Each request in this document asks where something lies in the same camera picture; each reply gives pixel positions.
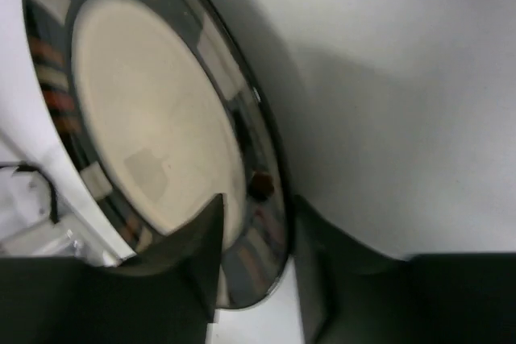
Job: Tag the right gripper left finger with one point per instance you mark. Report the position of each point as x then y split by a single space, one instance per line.
167 294

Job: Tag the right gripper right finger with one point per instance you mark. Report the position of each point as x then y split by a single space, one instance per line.
348 293

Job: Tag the black patterned rim plate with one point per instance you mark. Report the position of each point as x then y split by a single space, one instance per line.
158 112

